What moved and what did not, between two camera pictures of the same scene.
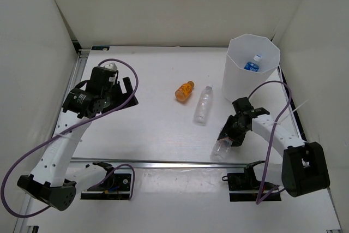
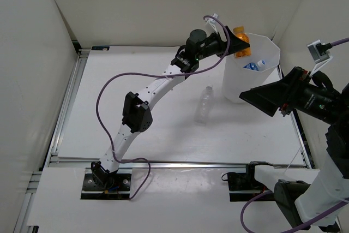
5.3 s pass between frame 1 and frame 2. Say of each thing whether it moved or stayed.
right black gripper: moved
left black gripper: moved
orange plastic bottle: moved
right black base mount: stayed
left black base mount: stayed
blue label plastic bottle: moved
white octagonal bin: stayed
